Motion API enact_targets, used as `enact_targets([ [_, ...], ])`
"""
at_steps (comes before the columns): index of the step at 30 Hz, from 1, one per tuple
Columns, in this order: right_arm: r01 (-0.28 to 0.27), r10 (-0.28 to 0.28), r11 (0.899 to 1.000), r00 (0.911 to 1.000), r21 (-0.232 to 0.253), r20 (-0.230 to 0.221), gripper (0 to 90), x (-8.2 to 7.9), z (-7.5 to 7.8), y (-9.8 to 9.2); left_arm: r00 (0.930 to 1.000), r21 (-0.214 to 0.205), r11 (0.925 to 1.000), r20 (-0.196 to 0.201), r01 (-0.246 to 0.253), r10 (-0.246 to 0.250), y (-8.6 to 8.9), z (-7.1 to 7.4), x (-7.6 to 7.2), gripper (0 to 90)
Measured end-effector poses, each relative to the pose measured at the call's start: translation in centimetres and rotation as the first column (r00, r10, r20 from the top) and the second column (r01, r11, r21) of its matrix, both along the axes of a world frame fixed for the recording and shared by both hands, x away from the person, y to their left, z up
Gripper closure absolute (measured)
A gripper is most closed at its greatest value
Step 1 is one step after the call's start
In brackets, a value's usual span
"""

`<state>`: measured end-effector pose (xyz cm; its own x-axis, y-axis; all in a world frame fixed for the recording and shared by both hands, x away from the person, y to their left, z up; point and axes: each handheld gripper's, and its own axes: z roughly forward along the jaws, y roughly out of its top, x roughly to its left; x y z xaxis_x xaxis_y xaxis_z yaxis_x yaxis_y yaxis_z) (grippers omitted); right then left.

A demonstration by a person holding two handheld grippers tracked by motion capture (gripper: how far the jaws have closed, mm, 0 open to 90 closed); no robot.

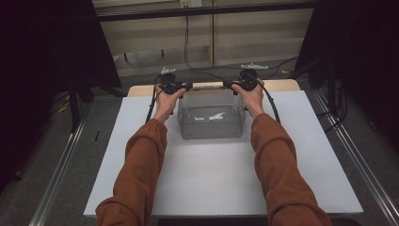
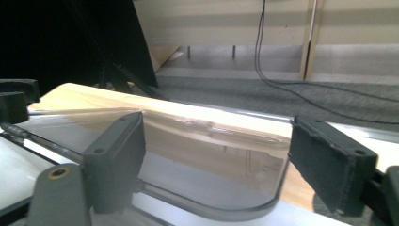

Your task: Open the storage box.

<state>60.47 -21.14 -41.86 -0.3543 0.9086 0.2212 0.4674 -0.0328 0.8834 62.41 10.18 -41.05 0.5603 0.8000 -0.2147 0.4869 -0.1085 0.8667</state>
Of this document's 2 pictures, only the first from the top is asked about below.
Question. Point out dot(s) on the white table mat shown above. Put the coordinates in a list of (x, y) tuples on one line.
[(213, 175)]

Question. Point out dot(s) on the black metal stand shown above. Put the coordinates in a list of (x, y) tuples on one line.
[(74, 106)]

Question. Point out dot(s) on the metal floor rail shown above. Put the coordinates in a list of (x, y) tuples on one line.
[(59, 175), (360, 160)]

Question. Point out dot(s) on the black curtain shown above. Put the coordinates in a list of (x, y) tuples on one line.
[(360, 62), (47, 62)]

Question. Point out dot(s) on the beige wooden cabinet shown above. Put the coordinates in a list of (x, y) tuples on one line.
[(251, 34)]

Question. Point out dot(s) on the transparent box lid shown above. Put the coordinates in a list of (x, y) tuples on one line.
[(213, 97)]

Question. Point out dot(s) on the small white item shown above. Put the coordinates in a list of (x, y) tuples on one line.
[(199, 118)]

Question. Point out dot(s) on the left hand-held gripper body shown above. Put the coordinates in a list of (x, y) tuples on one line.
[(169, 83)]

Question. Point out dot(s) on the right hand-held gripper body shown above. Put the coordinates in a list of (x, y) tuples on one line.
[(247, 80)]

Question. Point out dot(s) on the large white item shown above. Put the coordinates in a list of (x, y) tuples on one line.
[(217, 116)]

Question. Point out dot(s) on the person's right hand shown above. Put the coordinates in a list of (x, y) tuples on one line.
[(252, 100)]

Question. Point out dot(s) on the grey storage box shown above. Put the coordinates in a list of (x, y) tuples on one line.
[(213, 130)]

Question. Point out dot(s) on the black horizontal beam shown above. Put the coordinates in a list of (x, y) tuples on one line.
[(204, 12)]

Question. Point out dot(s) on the person's left hand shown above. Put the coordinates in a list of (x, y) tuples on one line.
[(166, 102)]

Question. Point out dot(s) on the white wall outlet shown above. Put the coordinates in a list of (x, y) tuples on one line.
[(191, 3)]

